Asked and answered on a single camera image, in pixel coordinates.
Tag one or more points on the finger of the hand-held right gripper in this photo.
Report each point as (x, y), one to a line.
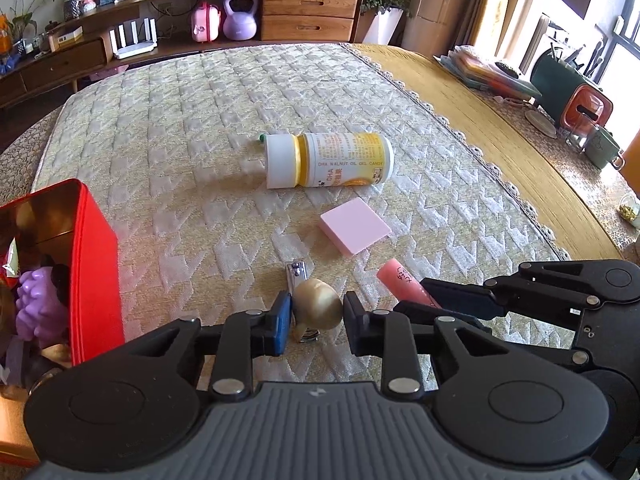
(465, 300)
(425, 312)

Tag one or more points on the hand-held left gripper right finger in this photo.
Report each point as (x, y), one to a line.
(354, 327)

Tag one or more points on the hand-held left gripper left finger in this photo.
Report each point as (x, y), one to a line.
(281, 325)

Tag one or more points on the pink lip balm tube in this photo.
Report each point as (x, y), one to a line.
(400, 280)

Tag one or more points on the gold round ball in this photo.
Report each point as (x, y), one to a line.
(317, 305)

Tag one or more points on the silver nail clipper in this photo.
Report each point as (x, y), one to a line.
(297, 275)

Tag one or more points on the pink square pad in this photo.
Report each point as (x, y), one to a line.
(355, 227)

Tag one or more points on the white supplement bottle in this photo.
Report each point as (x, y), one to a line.
(345, 157)

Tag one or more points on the red tin box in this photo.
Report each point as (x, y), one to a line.
(95, 270)

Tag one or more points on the purple plastic toy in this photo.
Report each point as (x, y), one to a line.
(40, 305)

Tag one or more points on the small red packet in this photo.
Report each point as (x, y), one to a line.
(9, 270)

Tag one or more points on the dish of gold candy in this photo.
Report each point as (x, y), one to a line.
(630, 210)

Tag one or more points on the yellow mat with lace trim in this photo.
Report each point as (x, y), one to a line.
(475, 125)

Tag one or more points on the beige quilted mat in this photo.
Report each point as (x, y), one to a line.
(200, 160)

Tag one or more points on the green mug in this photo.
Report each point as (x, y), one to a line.
(602, 150)

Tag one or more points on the round white coaster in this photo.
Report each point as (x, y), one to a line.
(540, 122)

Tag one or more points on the clear glass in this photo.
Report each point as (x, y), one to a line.
(580, 135)

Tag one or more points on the stack of books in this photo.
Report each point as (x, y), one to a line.
(490, 75)

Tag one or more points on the green orange knife holder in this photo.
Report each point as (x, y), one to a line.
(570, 90)

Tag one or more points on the white planter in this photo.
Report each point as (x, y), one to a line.
(382, 25)

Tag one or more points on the white standing air conditioner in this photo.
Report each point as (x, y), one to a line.
(445, 10)

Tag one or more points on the yellow curtain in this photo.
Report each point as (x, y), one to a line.
(500, 0)

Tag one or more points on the purple kettlebell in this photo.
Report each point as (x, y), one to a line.
(240, 20)

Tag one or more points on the pink toy suitcase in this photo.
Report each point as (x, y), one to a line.
(206, 24)

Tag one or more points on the wooden TV cabinet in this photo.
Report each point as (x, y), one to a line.
(310, 15)

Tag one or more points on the white router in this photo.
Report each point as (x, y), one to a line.
(134, 42)

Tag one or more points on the small white box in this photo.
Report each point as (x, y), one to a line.
(67, 37)

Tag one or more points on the thin leafy potted plant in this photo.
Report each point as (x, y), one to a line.
(20, 25)

